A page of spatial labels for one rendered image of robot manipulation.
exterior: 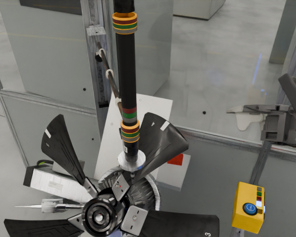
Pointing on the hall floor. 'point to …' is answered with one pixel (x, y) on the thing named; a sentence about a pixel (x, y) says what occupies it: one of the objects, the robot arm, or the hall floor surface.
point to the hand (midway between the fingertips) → (241, 113)
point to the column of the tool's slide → (101, 112)
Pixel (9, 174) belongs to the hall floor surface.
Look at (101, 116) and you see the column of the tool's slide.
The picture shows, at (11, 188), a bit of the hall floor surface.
